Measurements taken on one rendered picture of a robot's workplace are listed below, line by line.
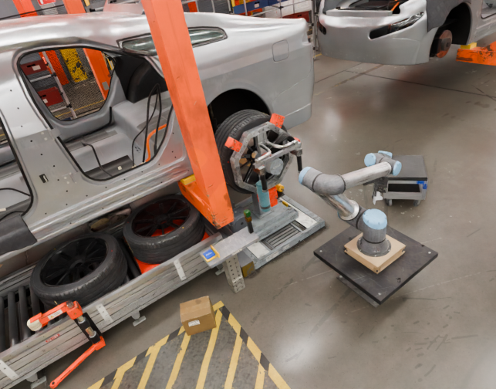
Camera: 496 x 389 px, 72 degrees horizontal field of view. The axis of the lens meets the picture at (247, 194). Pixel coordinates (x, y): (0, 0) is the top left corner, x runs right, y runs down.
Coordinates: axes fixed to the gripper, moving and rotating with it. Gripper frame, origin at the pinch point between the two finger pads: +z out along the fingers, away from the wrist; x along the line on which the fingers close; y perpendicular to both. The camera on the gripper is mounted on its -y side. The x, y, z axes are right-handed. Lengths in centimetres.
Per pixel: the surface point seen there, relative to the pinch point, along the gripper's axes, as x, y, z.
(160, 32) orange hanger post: -79, -127, -94
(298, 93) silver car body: 75, -75, -71
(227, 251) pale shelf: -38, -96, 44
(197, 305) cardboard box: -55, -109, 82
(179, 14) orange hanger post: -72, -120, -105
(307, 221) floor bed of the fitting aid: 49, -48, 42
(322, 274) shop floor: 1, -27, 66
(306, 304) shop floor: -26, -34, 79
